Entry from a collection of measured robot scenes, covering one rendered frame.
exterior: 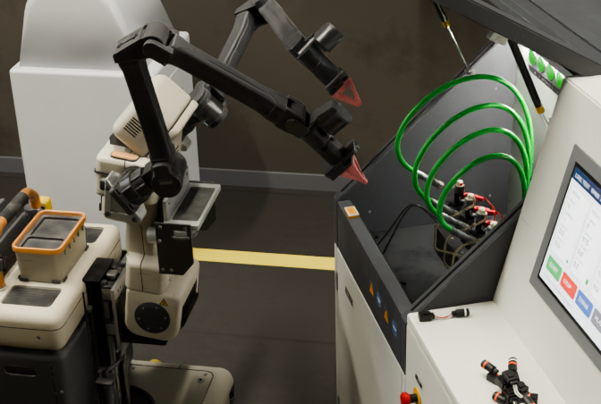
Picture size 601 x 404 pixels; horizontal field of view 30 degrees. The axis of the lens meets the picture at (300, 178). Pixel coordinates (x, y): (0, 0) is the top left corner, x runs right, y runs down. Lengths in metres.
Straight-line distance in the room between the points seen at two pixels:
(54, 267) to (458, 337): 1.20
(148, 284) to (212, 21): 2.28
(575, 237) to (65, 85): 2.68
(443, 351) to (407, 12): 2.68
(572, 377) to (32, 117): 2.90
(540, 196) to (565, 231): 0.15
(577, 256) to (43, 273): 1.54
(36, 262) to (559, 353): 1.51
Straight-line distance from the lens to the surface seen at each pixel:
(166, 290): 3.19
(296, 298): 4.61
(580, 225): 2.46
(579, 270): 2.45
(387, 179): 3.31
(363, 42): 5.12
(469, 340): 2.65
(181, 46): 2.64
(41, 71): 4.67
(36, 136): 4.80
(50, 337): 3.17
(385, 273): 2.94
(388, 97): 5.20
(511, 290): 2.72
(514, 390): 2.46
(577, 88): 2.54
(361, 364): 3.29
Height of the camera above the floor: 2.48
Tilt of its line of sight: 27 degrees down
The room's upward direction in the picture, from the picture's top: 2 degrees counter-clockwise
